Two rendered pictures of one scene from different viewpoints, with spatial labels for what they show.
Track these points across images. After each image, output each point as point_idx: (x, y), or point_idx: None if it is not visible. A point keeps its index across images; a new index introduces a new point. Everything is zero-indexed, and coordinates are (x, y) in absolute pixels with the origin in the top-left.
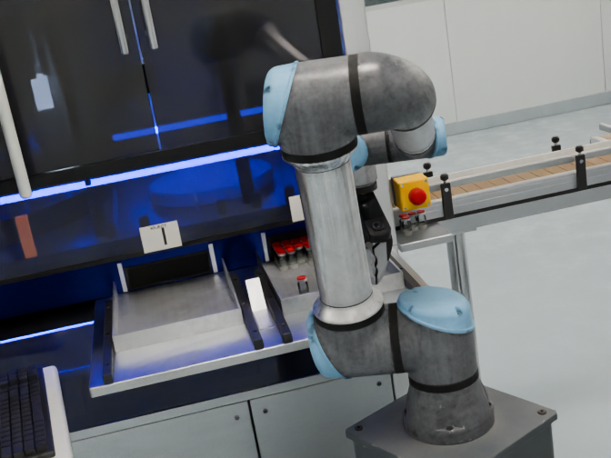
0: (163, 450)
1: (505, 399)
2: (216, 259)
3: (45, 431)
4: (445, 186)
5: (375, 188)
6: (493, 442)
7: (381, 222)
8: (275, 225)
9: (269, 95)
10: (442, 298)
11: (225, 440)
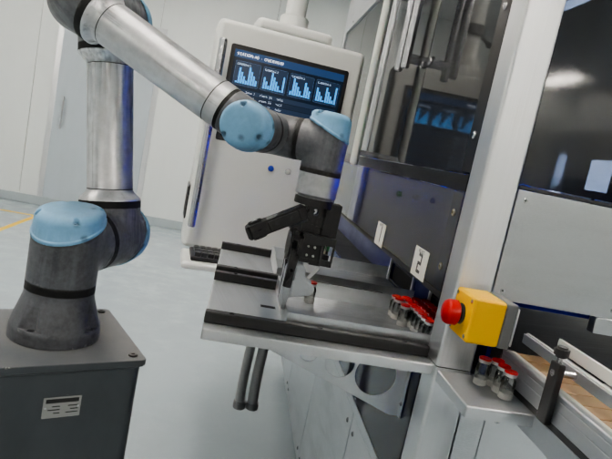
0: (333, 400)
1: (45, 361)
2: (413, 290)
3: (216, 257)
4: (554, 367)
5: (302, 202)
6: None
7: (258, 220)
8: (405, 268)
9: None
10: (64, 209)
11: (341, 430)
